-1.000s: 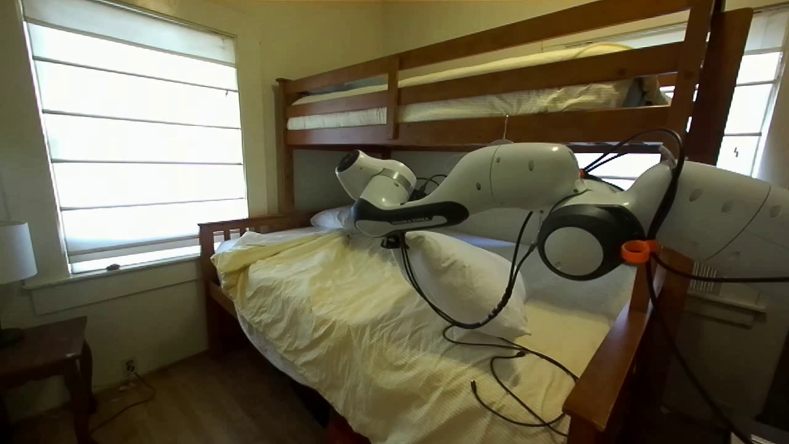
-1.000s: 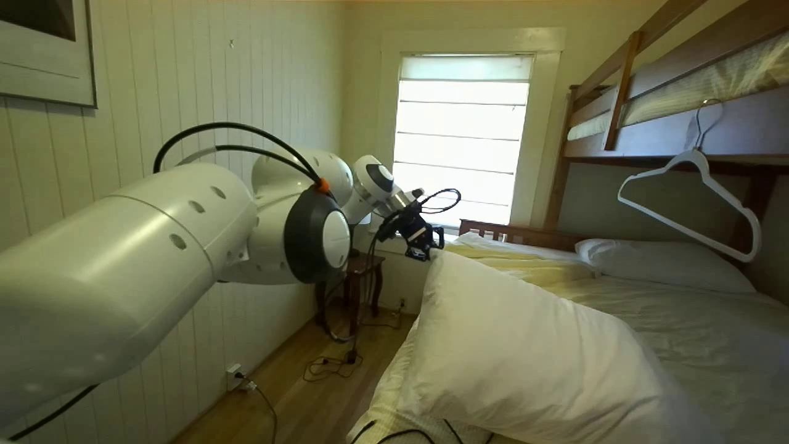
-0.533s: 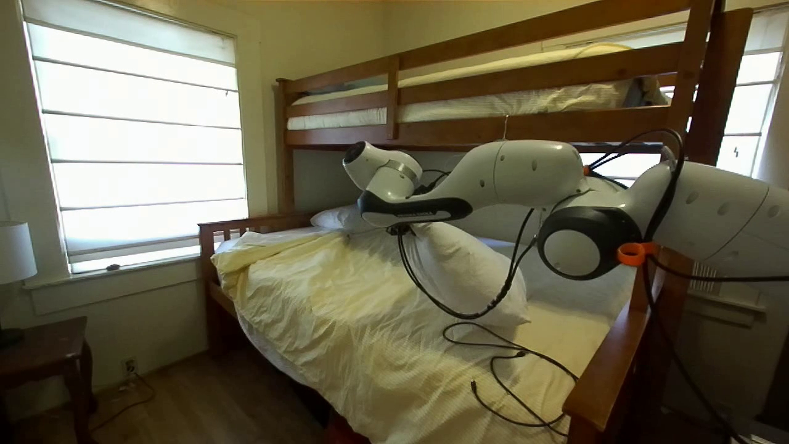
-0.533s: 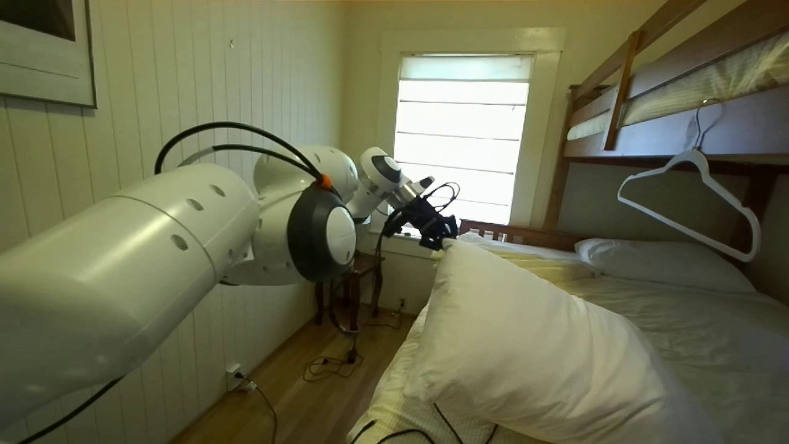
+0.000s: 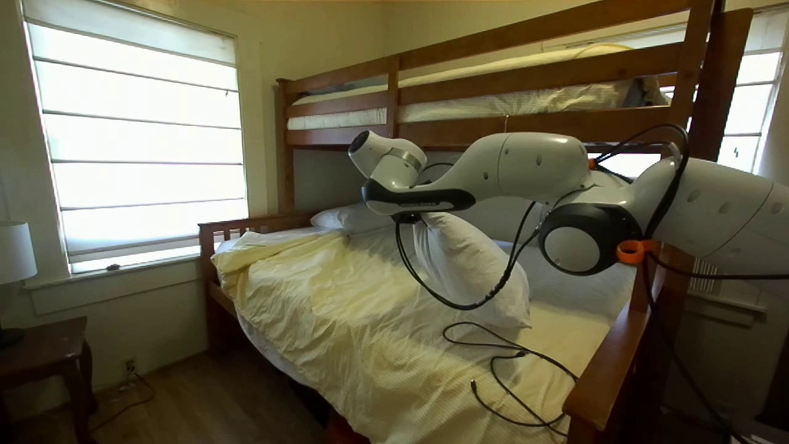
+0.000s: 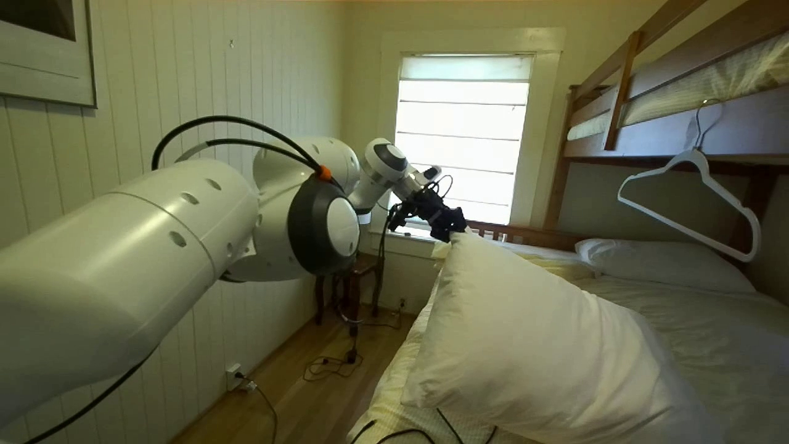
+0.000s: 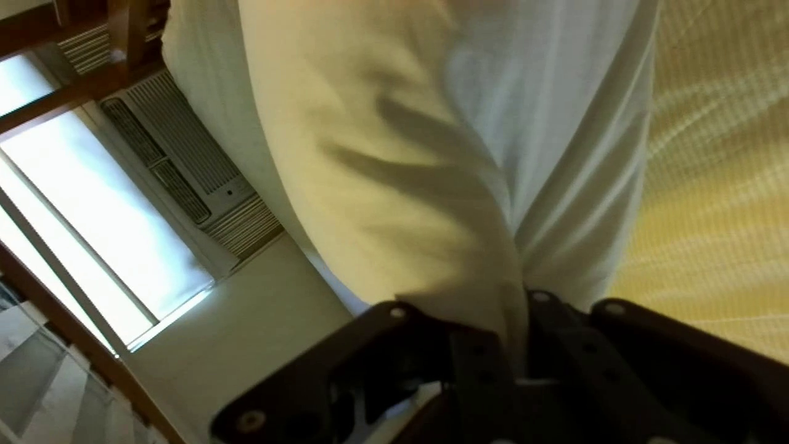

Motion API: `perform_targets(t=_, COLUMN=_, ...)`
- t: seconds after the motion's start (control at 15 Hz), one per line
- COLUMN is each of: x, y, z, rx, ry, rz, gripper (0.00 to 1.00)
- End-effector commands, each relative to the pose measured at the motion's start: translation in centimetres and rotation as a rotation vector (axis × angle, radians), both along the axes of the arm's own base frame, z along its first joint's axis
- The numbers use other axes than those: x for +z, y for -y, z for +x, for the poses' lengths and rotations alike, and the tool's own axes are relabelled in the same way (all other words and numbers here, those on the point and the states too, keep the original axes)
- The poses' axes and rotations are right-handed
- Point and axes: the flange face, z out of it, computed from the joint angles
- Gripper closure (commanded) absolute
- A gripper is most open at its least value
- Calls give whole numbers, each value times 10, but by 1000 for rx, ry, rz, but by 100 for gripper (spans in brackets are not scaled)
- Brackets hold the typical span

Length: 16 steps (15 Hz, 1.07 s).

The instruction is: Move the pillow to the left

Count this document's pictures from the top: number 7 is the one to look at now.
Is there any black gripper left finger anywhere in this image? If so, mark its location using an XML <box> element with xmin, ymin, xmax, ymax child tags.
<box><xmin>206</xmin><ymin>299</ymin><xmax>530</xmax><ymax>444</ymax></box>

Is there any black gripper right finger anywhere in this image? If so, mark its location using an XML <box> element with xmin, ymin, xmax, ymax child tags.
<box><xmin>522</xmin><ymin>285</ymin><xmax>789</xmax><ymax>444</ymax></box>

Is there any large white pillow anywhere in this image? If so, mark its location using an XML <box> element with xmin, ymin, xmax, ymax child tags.
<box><xmin>160</xmin><ymin>0</ymin><xmax>666</xmax><ymax>366</ymax></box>

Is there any pale yellow striped bedsheet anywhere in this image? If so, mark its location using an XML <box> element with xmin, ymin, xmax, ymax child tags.
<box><xmin>603</xmin><ymin>0</ymin><xmax>789</xmax><ymax>366</ymax></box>

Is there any window air conditioner unit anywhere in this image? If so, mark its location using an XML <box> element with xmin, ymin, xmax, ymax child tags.
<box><xmin>57</xmin><ymin>21</ymin><xmax>289</xmax><ymax>267</ymax></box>

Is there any bright window behind bunk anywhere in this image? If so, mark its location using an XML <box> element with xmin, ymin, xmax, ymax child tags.
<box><xmin>0</xmin><ymin>51</ymin><xmax>220</xmax><ymax>352</ymax></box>

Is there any white radiator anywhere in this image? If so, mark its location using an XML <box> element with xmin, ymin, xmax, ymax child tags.
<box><xmin>0</xmin><ymin>280</ymin><xmax>160</xmax><ymax>444</ymax></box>

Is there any wooden bunk bed frame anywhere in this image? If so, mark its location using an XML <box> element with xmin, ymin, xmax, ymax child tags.
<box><xmin>0</xmin><ymin>0</ymin><xmax>189</xmax><ymax>444</ymax></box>

